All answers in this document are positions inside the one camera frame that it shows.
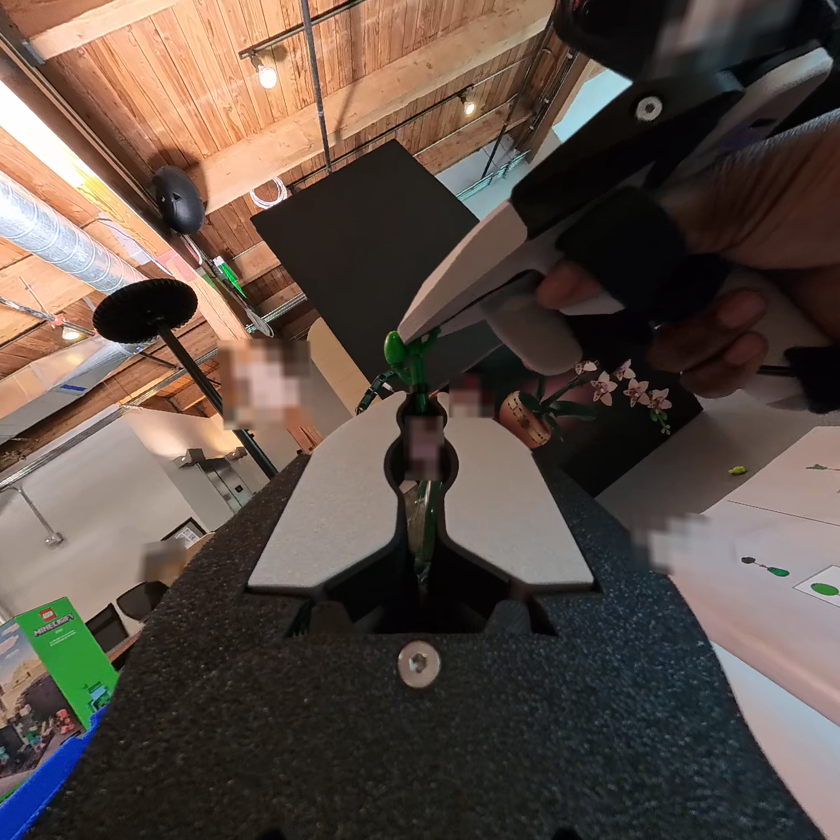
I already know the black disc on pole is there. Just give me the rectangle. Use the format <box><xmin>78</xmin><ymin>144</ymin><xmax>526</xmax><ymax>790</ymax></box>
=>
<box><xmin>92</xmin><ymin>278</ymin><xmax>279</xmax><ymax>479</ymax></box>

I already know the white desk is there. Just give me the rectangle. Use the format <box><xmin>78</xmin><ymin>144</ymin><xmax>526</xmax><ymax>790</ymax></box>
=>
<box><xmin>596</xmin><ymin>392</ymin><xmax>840</xmax><ymax>840</ymax></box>

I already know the green toy plant stem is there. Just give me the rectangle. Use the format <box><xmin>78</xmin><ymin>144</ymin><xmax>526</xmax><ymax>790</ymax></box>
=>
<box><xmin>384</xmin><ymin>328</ymin><xmax>442</xmax><ymax>568</ymax></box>

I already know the black orchid picture box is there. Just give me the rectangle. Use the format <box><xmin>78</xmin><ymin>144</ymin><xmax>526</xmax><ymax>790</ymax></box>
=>
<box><xmin>493</xmin><ymin>348</ymin><xmax>704</xmax><ymax>496</ymax></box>

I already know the dark green toy stem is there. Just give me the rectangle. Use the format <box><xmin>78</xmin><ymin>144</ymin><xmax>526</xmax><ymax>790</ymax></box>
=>
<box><xmin>356</xmin><ymin>369</ymin><xmax>396</xmax><ymax>416</ymax></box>

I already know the black office chair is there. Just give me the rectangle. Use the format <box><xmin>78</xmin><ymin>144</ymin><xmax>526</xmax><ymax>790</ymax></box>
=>
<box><xmin>84</xmin><ymin>581</ymin><xmax>168</xmax><ymax>652</ymax></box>

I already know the black square panel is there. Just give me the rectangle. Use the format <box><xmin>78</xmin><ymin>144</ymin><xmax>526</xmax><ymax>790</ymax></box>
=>
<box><xmin>251</xmin><ymin>139</ymin><xmax>481</xmax><ymax>358</ymax></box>

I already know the silver ventilation duct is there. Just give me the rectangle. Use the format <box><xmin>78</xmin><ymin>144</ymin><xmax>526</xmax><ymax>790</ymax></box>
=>
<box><xmin>0</xmin><ymin>169</ymin><xmax>144</xmax><ymax>298</ymax></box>

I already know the green exit sign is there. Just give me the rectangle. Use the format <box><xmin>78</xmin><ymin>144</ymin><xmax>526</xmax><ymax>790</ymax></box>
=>
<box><xmin>211</xmin><ymin>258</ymin><xmax>249</xmax><ymax>298</ymax></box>

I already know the white instruction sheet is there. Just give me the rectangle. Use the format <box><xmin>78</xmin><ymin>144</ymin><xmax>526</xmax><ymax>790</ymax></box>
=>
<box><xmin>666</xmin><ymin>425</ymin><xmax>840</xmax><ymax>664</ymax></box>

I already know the person's right hand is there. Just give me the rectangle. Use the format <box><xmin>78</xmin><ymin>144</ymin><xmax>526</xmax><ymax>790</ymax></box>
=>
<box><xmin>535</xmin><ymin>113</ymin><xmax>840</xmax><ymax>401</ymax></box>

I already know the black dome ceiling fixture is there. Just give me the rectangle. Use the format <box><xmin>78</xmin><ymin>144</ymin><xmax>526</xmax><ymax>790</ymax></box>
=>
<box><xmin>152</xmin><ymin>165</ymin><xmax>206</xmax><ymax>236</ymax></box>

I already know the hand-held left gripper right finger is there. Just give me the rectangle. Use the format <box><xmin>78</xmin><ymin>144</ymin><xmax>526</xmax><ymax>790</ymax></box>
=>
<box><xmin>436</xmin><ymin>394</ymin><xmax>595</xmax><ymax>589</ymax></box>

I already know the green toy set box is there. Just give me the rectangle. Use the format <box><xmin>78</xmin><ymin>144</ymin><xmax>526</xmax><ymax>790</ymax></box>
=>
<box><xmin>0</xmin><ymin>596</ymin><xmax>120</xmax><ymax>800</ymax></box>

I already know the black ceiling pipe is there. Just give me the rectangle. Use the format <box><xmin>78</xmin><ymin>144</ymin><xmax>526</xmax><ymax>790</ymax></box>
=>
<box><xmin>301</xmin><ymin>0</ymin><xmax>331</xmax><ymax>173</ymax></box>

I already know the pale wooden board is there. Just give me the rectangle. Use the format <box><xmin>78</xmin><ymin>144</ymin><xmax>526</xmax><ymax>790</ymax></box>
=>
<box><xmin>307</xmin><ymin>317</ymin><xmax>371</xmax><ymax>411</ymax></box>

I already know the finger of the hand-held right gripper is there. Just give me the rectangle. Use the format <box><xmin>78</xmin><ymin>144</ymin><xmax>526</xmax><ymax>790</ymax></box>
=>
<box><xmin>396</xmin><ymin>199</ymin><xmax>540</xmax><ymax>345</ymax></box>

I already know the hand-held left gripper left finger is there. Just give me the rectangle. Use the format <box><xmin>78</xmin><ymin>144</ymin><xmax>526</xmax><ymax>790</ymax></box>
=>
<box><xmin>248</xmin><ymin>394</ymin><xmax>409</xmax><ymax>597</ymax></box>

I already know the blue plastic bin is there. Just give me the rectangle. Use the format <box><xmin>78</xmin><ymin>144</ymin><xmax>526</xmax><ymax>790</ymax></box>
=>
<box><xmin>0</xmin><ymin>705</ymin><xmax>109</xmax><ymax>840</ymax></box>

